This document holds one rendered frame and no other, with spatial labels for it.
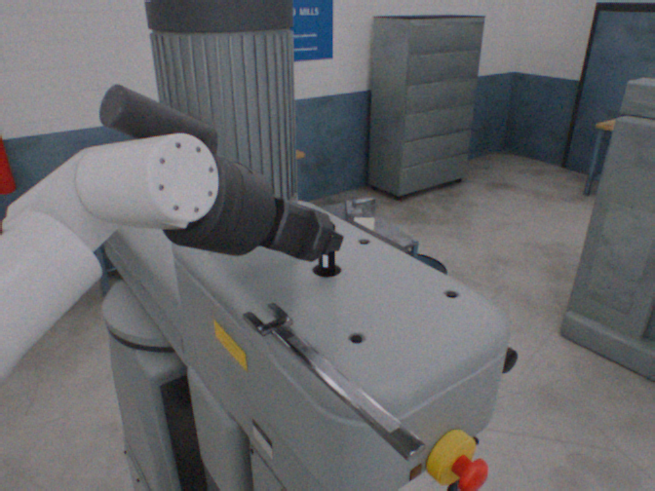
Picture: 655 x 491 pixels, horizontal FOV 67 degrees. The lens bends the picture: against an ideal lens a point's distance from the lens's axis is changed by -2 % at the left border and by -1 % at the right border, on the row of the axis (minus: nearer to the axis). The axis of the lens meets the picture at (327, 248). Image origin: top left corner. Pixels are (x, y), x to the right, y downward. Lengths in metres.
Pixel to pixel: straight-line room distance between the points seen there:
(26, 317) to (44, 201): 0.11
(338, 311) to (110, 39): 4.38
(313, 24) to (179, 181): 5.31
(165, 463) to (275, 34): 0.95
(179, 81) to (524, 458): 2.72
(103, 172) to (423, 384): 0.33
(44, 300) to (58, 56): 4.41
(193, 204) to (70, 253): 0.09
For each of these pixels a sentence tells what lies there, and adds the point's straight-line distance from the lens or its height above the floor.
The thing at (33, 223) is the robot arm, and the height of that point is 2.07.
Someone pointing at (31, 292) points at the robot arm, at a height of 2.04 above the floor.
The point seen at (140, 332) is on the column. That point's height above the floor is 1.56.
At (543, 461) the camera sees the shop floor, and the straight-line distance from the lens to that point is 3.09.
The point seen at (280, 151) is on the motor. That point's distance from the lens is 0.74.
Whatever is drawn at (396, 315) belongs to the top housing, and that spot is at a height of 1.89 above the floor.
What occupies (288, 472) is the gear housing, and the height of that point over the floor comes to 1.68.
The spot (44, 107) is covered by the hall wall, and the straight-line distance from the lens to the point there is 4.76.
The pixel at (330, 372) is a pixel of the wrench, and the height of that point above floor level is 1.90.
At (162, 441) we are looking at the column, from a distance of 1.22.
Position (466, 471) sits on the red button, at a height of 1.78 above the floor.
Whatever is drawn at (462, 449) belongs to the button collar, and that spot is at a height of 1.78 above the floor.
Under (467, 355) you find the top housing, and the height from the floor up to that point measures 1.88.
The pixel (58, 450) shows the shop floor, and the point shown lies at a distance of 3.26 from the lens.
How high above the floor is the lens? 2.21
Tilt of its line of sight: 27 degrees down
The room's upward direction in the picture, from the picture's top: straight up
